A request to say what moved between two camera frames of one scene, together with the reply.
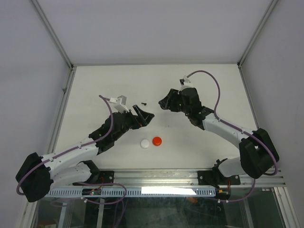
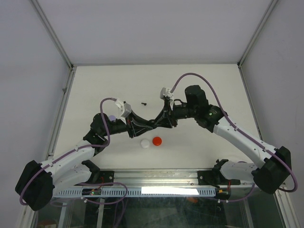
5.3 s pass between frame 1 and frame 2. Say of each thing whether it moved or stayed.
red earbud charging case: stayed
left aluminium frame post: stayed
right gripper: moved
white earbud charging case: stayed
